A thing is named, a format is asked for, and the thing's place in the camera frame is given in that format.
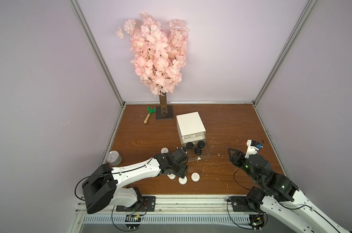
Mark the white round earphone case top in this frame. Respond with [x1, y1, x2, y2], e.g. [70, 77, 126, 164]
[161, 148, 169, 154]

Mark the white round earphone case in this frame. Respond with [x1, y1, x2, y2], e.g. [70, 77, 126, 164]
[161, 148, 169, 154]
[191, 172, 200, 182]
[178, 176, 188, 185]

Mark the clear drawer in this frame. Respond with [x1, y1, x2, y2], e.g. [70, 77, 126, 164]
[182, 140, 211, 162]

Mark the black earphone case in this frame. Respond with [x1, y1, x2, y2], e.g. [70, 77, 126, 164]
[194, 147, 203, 155]
[197, 140, 206, 148]
[186, 142, 194, 150]

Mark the white three-drawer cabinet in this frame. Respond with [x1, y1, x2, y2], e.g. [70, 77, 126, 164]
[176, 112, 206, 146]

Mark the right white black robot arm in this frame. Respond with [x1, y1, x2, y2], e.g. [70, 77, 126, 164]
[227, 148, 348, 233]

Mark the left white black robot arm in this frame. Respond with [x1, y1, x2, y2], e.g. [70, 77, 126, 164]
[81, 148, 189, 214]

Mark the white oval earphone case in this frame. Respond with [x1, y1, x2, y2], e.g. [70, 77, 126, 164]
[167, 174, 176, 180]

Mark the white round earphone case bottom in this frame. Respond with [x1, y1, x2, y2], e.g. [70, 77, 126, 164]
[178, 176, 188, 185]

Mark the white round earphone case right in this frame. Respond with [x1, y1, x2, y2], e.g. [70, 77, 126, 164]
[191, 172, 200, 182]

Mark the right circuit board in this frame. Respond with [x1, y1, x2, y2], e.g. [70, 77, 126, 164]
[248, 214, 265, 231]

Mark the circuit board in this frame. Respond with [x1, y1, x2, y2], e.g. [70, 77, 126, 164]
[124, 215, 142, 232]
[248, 214, 265, 231]

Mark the green toy rake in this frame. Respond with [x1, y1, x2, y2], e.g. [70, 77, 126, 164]
[143, 106, 156, 124]

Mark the left circuit board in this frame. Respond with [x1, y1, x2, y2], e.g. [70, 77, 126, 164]
[124, 215, 142, 232]

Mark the pink blossom artificial tree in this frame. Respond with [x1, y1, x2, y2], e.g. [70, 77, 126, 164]
[116, 12, 189, 104]

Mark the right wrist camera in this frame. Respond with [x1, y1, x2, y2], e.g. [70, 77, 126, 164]
[245, 140, 264, 159]

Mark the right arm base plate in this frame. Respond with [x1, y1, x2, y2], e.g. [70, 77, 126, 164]
[229, 196, 262, 213]

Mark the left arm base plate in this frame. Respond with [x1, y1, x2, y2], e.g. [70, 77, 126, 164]
[115, 196, 156, 213]

